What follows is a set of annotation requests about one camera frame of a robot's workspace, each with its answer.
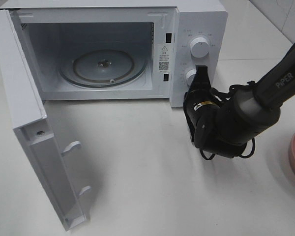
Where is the white microwave door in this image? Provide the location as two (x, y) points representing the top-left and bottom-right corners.
(0, 10), (90, 230)

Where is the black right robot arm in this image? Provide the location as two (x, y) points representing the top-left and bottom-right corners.
(183, 43), (295, 160)

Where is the white microwave knob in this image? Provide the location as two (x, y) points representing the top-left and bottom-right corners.
(184, 69), (197, 87)
(190, 36), (210, 58)

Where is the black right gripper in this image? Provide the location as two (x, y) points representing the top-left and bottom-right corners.
(183, 65), (226, 150)

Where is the white lower microwave knob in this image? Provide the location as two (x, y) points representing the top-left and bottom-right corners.
(184, 69), (197, 87)

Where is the white warning label sticker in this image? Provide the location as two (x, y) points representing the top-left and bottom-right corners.
(157, 43), (172, 73)

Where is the white upper microwave knob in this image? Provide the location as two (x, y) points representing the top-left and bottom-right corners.
(190, 36), (210, 58)

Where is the white microwave oven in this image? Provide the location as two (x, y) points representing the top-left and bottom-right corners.
(0, 0), (228, 107)

